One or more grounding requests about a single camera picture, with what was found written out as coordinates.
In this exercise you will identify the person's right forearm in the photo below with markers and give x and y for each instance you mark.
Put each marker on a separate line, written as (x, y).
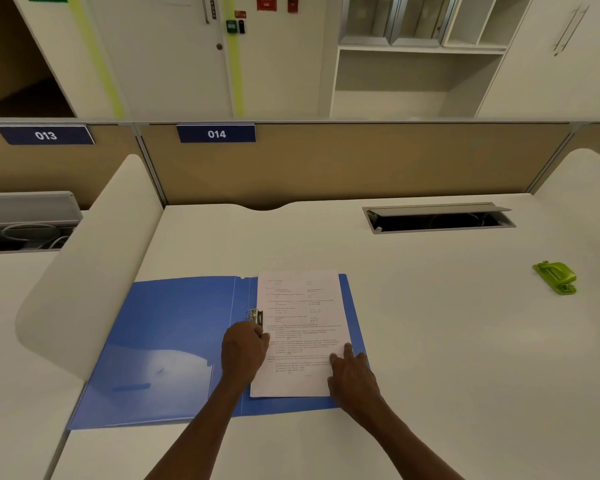
(415, 444)

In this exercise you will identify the green hole punch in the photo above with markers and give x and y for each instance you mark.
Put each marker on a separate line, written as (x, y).
(555, 275)

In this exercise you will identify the yellow-green tape strip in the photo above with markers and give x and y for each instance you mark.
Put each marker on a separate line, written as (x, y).
(97, 64)
(236, 74)

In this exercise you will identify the green exit button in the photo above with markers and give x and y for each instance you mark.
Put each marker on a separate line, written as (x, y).
(231, 26)

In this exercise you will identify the beige partition panel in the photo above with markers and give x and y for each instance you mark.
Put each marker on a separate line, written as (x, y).
(355, 162)
(597, 137)
(40, 169)

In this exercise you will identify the red notice sign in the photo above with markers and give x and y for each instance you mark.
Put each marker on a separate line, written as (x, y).
(266, 2)

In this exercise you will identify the person's left hand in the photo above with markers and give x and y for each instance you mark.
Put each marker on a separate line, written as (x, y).
(242, 357)

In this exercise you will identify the small black door label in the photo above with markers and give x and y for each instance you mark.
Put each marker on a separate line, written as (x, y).
(213, 9)

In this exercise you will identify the white printed paper sheet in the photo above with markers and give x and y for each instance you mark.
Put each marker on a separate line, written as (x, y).
(300, 314)

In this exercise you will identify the red alarm box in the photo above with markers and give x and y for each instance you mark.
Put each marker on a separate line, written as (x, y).
(293, 3)

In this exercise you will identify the blue number sign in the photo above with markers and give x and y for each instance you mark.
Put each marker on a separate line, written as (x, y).
(45, 135)
(216, 134)

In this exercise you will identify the person's right hand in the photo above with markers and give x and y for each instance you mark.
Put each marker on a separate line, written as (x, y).
(355, 384)

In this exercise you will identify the white cabinet with doors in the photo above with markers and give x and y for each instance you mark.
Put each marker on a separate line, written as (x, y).
(545, 84)

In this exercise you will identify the white desk divider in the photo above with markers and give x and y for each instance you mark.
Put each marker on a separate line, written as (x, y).
(585, 194)
(95, 264)

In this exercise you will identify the person's left forearm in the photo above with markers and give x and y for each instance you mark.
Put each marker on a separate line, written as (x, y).
(195, 439)

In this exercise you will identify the black wall switch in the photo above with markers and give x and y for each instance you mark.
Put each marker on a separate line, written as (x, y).
(241, 26)

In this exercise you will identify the white open shelf unit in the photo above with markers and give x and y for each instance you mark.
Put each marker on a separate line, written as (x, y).
(395, 102)

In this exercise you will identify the white door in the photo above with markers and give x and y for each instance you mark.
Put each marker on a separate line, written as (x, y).
(165, 69)

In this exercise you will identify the blue folder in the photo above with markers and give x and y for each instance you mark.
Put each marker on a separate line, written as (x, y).
(170, 334)

